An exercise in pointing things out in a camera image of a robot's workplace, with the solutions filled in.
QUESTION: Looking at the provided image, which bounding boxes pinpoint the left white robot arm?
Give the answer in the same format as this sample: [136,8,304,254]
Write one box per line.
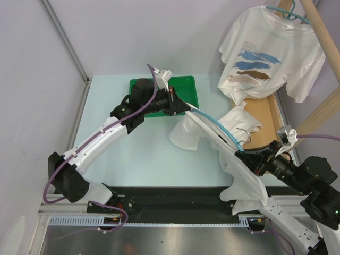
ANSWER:
[48,78,191,213]

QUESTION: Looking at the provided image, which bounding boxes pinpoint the white flower print t-shirt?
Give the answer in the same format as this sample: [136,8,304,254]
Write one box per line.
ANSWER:
[169,106,268,215]

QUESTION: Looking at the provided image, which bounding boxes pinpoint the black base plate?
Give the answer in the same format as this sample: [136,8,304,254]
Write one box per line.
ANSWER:
[87,185,266,232]

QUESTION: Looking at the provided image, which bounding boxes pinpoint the light blue hanger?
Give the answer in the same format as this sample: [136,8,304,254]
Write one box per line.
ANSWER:
[186,103,251,151]

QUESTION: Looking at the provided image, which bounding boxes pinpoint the wooden clothes rack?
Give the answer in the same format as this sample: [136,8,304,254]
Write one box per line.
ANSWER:
[245,1,339,148]

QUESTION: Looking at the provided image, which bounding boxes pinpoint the white brush-stroke print t-shirt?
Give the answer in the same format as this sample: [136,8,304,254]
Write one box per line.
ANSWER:
[217,6,326,106]

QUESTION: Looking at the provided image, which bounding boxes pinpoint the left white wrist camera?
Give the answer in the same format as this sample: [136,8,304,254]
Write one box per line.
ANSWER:
[154,69,173,91]

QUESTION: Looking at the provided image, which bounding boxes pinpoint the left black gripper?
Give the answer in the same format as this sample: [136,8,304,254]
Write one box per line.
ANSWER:
[140,85,188,115]

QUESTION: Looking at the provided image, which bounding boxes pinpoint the teal hanger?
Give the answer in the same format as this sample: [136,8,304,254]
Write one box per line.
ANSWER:
[266,0,310,25]

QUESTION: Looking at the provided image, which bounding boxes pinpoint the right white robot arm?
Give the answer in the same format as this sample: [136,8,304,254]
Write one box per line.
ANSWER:
[235,140,339,254]

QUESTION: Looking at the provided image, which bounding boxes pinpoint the white slotted cable duct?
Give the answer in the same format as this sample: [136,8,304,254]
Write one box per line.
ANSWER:
[49,214,266,228]

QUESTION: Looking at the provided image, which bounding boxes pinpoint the green plastic tray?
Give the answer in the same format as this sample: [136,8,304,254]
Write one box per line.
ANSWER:
[129,75,199,117]

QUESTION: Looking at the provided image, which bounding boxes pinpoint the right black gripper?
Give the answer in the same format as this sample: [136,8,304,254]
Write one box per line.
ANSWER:
[236,140,312,197]

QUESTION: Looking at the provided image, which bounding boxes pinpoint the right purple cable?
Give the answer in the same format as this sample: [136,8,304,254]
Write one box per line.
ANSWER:
[270,134,340,253]

